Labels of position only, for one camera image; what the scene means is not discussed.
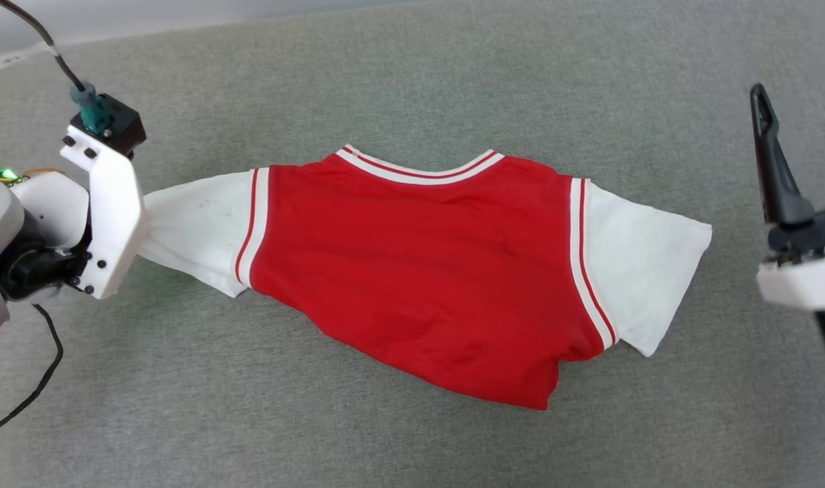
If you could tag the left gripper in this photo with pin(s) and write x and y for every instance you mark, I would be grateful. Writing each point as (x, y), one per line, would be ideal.
(46, 264)

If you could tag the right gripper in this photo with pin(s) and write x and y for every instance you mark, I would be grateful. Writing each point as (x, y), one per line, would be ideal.
(812, 237)

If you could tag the red and white shirt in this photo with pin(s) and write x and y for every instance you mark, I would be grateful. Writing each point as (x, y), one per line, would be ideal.
(426, 271)

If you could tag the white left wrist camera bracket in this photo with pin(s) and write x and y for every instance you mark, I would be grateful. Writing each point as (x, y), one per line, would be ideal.
(117, 210)

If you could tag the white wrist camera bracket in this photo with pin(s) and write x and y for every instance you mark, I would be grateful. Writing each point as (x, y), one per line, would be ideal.
(117, 210)
(805, 285)

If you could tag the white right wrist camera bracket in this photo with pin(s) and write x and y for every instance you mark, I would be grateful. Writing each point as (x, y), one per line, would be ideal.
(805, 285)

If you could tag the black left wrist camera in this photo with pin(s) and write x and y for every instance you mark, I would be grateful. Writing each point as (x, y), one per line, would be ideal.
(124, 125)

